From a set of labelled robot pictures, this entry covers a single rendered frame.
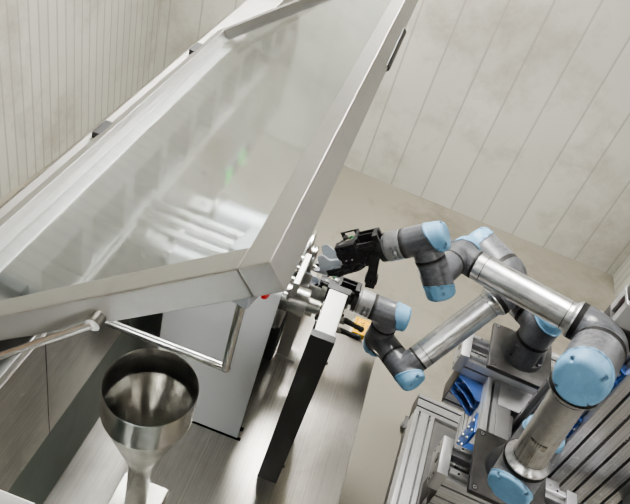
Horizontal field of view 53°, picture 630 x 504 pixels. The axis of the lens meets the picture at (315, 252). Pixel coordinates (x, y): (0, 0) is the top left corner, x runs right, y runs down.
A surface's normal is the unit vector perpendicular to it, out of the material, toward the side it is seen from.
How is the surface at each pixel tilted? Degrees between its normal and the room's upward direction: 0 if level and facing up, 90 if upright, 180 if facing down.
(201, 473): 0
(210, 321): 90
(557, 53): 90
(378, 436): 0
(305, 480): 0
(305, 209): 51
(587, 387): 83
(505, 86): 90
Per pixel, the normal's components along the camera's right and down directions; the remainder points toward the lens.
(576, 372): -0.57, 0.30
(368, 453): 0.25, -0.73
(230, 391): -0.25, 0.59
